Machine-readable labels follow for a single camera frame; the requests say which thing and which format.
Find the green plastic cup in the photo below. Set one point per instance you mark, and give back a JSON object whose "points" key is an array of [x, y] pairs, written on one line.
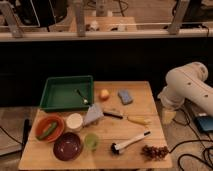
{"points": [[91, 141]]}

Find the green plastic tray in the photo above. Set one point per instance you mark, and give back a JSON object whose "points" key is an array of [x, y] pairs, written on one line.
{"points": [[59, 93]]}

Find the black eraser marker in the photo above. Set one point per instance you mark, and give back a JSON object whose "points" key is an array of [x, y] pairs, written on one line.
{"points": [[113, 115]]}

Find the blue box on floor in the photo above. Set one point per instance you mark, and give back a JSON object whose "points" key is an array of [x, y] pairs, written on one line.
{"points": [[204, 124]]}

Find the small apple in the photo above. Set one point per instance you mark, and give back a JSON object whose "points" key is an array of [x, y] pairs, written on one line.
{"points": [[104, 94]]}

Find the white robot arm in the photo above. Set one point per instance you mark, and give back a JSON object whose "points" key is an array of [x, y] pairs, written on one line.
{"points": [[186, 82]]}

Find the blue sponge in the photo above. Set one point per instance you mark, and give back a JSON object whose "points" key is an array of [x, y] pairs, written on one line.
{"points": [[125, 97]]}

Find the white black brush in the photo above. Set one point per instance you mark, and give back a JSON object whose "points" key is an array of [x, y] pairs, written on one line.
{"points": [[118, 148]]}

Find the black device left edge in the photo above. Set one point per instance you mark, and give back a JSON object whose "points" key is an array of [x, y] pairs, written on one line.
{"points": [[26, 130]]}

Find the green cucumber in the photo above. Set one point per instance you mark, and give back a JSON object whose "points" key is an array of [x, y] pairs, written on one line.
{"points": [[46, 133]]}

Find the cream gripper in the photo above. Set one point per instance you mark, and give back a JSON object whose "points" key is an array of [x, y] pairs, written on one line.
{"points": [[167, 116]]}

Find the orange bowl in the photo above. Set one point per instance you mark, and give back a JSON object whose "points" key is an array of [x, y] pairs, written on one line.
{"points": [[44, 124]]}

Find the grey folded cloth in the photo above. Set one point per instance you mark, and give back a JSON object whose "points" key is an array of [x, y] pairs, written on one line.
{"points": [[93, 114]]}

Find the dark purple bowl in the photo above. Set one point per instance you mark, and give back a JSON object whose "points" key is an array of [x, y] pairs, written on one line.
{"points": [[67, 147]]}

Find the metal spoon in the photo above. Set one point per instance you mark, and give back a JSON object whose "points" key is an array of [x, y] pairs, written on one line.
{"points": [[85, 101]]}

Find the bunch of dark grapes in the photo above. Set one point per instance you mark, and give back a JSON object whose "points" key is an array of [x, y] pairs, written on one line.
{"points": [[154, 153]]}

